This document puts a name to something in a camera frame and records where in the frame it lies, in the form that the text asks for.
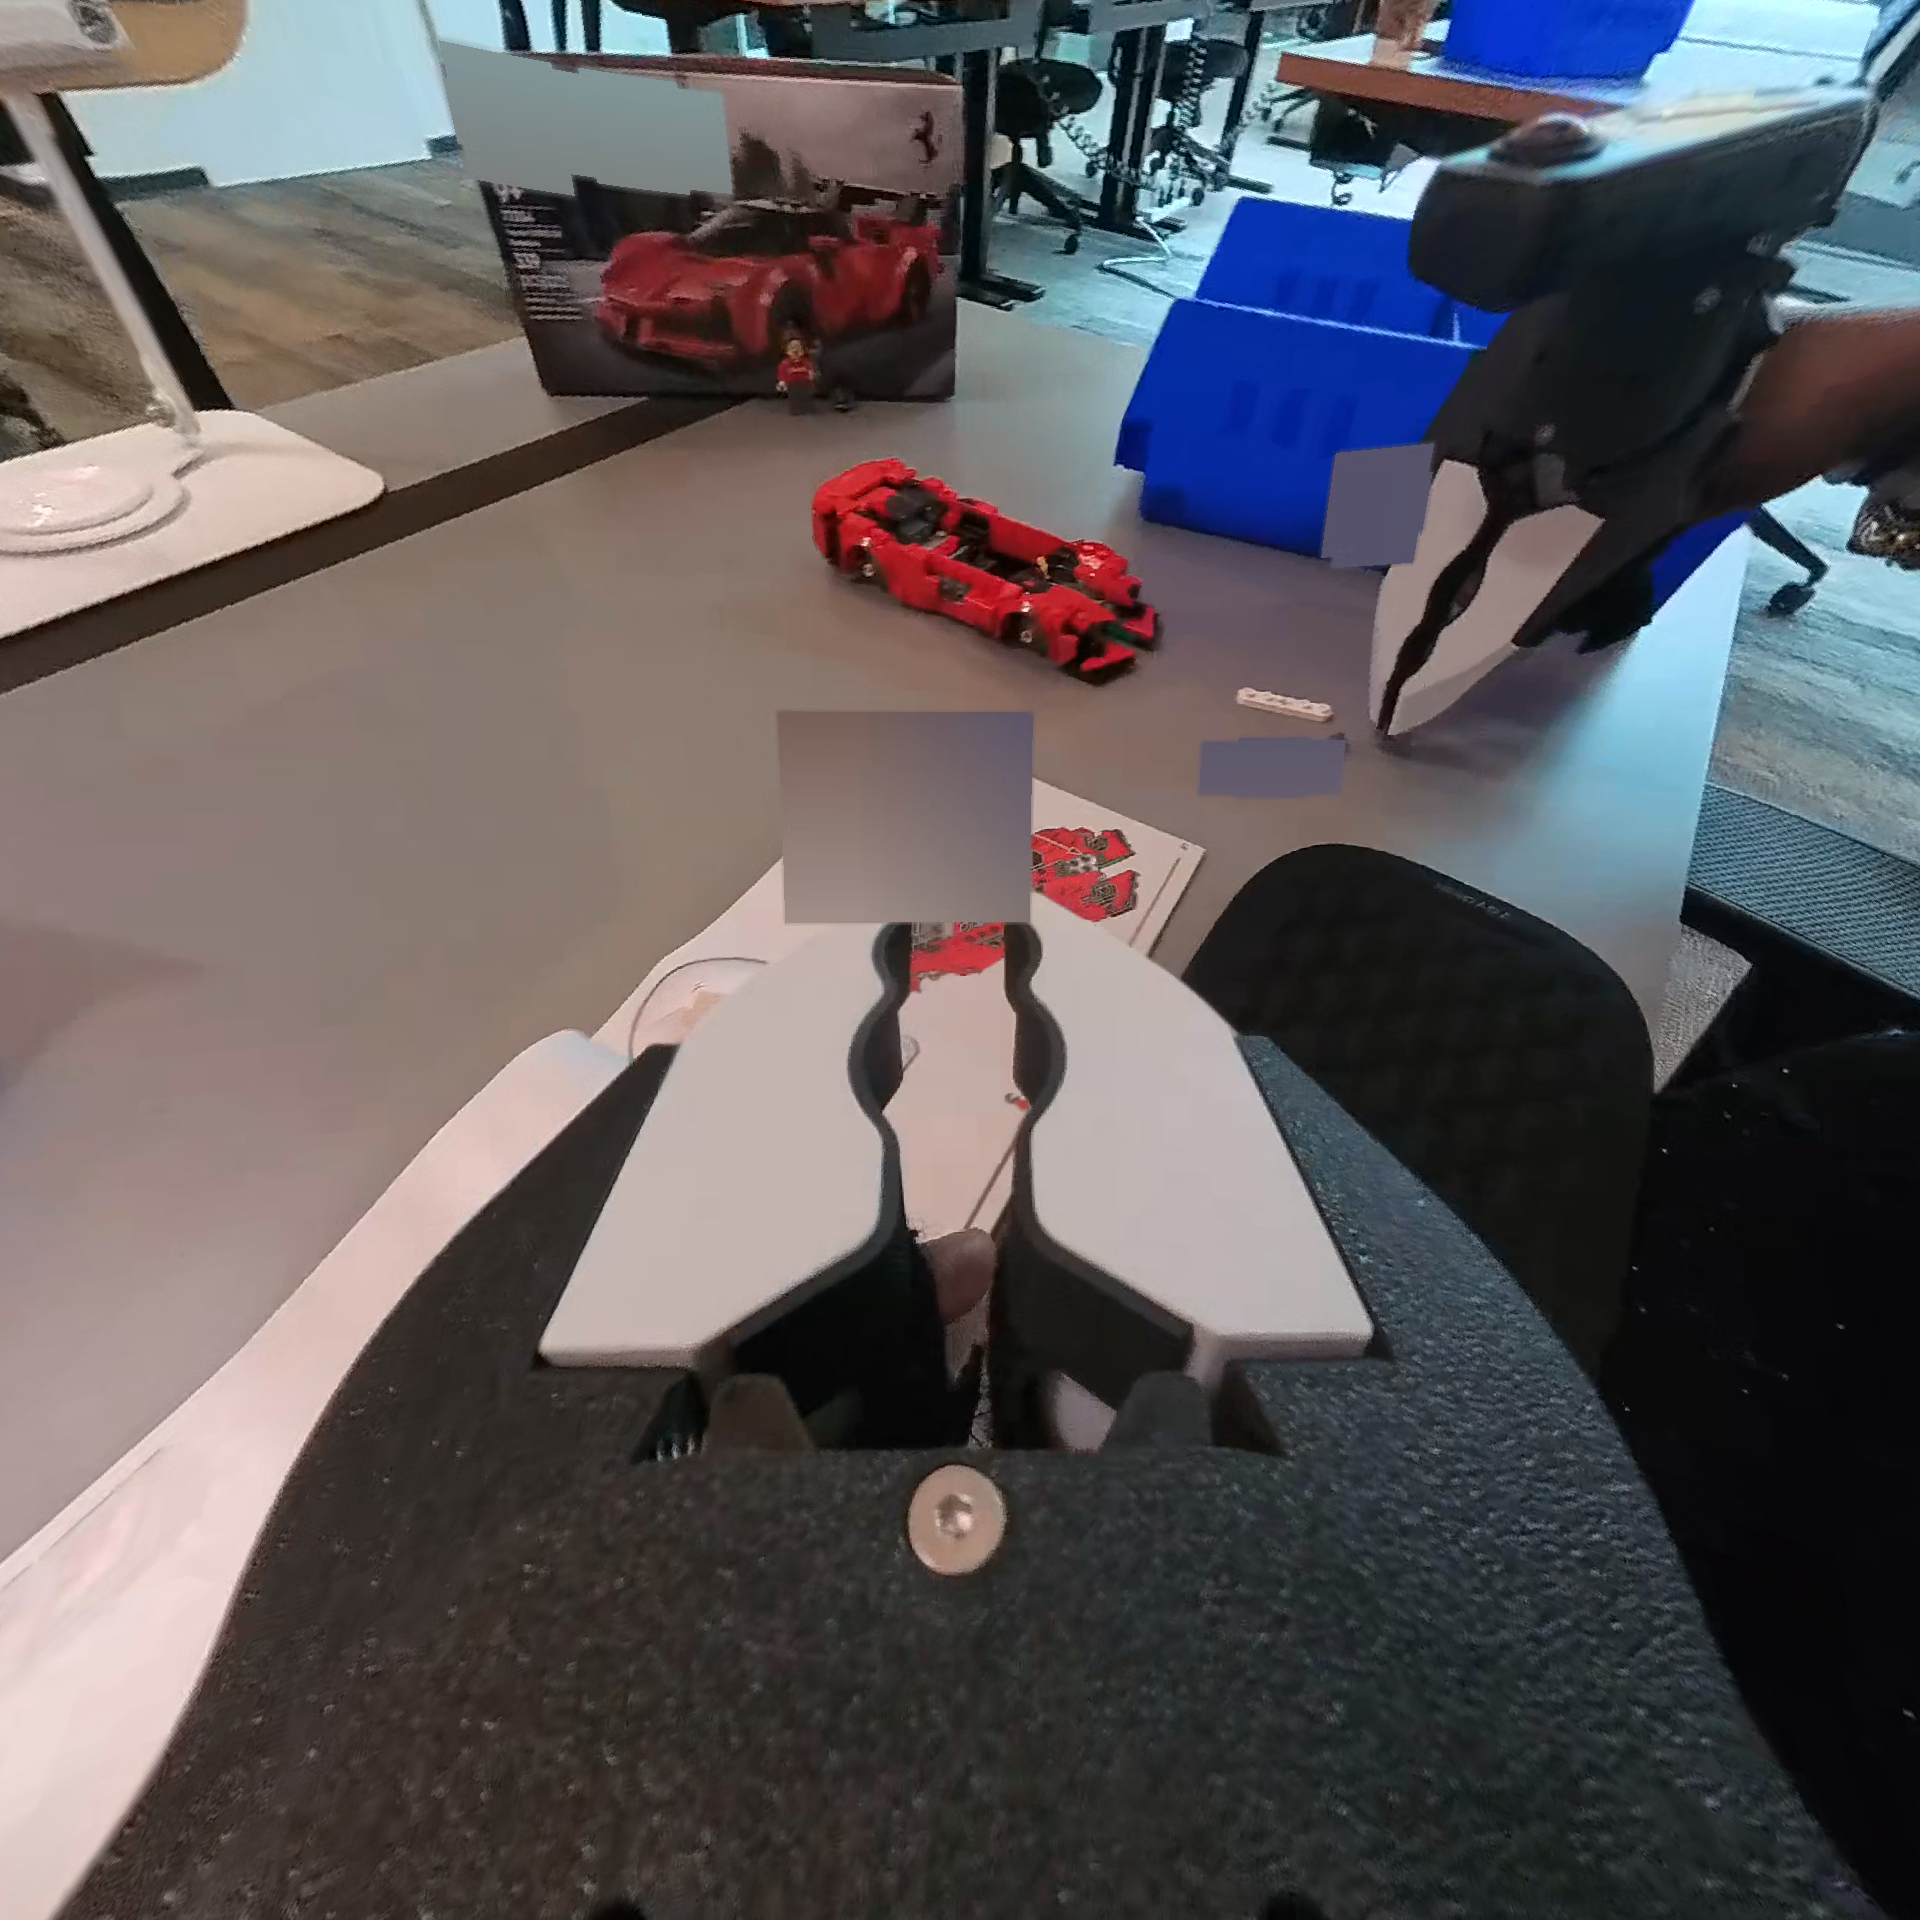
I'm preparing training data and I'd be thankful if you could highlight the white lamp stand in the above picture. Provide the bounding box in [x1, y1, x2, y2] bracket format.
[0, 83, 389, 642]

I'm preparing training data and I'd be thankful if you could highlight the large blue plastic bin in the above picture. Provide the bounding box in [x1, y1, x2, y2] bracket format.
[1114, 294, 1753, 605]

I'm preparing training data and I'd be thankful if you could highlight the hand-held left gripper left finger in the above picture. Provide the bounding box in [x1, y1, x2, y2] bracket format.
[538, 922, 916, 1370]

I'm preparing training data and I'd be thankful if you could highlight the black office chair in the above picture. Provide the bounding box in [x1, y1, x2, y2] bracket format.
[989, 59, 1105, 255]

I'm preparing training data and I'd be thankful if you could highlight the person's right hand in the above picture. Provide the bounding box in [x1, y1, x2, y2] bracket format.
[1740, 305, 1920, 509]

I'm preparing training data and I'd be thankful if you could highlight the blue storage box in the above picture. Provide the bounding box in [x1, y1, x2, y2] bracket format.
[1440, 0, 1700, 79]

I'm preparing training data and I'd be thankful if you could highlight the wooden desk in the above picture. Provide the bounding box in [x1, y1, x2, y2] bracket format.
[1276, 27, 1667, 127]

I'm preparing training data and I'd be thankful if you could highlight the toy car instruction booklet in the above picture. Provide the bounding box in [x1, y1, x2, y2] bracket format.
[596, 777, 1210, 1255]

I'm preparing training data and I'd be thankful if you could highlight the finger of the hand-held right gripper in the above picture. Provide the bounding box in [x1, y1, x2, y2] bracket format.
[1372, 461, 1491, 733]
[1385, 515, 1596, 738]

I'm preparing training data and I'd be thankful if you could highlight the metal wrist bracelet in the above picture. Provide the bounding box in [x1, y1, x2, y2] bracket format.
[1849, 463, 1920, 572]

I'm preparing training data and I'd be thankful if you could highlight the toy car cardboard box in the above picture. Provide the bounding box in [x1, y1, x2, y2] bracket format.
[477, 49, 965, 405]

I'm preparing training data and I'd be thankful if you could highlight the red toy brick car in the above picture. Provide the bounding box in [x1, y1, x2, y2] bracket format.
[809, 459, 1166, 686]

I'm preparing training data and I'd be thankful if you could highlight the small blue plastic bin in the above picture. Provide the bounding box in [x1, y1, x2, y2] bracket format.
[1192, 194, 1513, 349]

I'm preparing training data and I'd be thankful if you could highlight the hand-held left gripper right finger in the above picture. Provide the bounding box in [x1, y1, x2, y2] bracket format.
[997, 922, 1377, 1367]

